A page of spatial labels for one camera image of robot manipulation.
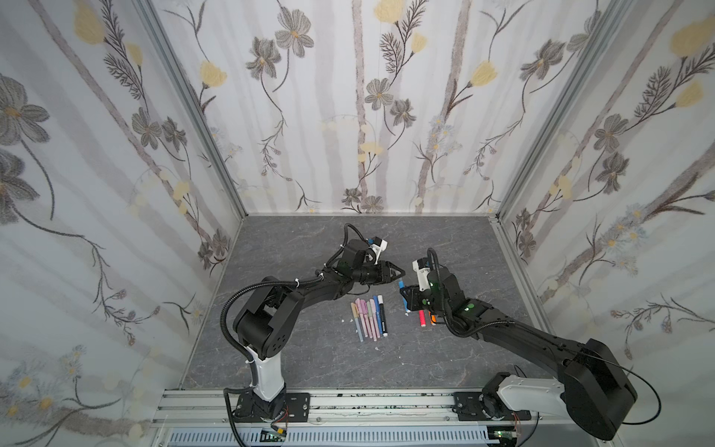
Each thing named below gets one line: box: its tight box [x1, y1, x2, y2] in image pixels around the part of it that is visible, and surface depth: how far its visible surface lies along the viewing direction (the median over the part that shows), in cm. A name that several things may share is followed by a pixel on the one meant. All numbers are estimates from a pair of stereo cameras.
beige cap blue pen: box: [350, 301, 365, 343], surface depth 92 cm
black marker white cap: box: [377, 294, 389, 338], surface depth 92 cm
